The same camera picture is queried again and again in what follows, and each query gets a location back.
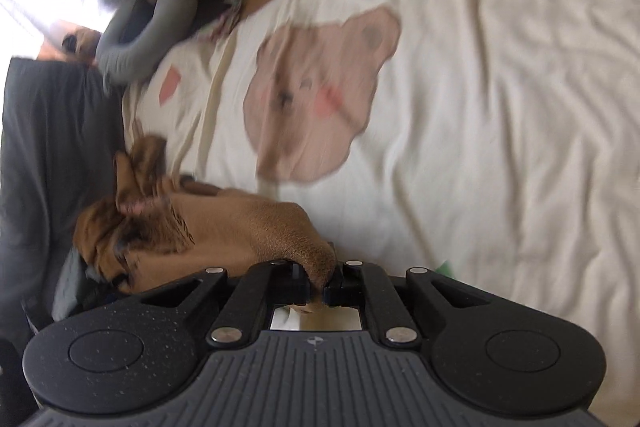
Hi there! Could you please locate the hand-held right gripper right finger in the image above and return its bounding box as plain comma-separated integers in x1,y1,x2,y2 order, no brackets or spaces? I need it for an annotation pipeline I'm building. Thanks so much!
325,259,491,348

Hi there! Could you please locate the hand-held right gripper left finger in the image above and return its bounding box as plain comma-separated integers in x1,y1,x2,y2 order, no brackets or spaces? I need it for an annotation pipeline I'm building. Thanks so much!
141,259,311,349

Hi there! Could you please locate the brown printed t-shirt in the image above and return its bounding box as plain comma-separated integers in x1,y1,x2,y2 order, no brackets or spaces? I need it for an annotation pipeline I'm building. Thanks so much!
72,134,338,308

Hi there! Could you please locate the cream cartoon bear bedsheet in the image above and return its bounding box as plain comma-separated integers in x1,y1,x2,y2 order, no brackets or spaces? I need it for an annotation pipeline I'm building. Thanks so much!
122,0,640,388

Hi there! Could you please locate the dark grey cloth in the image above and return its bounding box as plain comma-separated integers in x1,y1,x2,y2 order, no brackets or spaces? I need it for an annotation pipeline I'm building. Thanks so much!
0,57,126,358

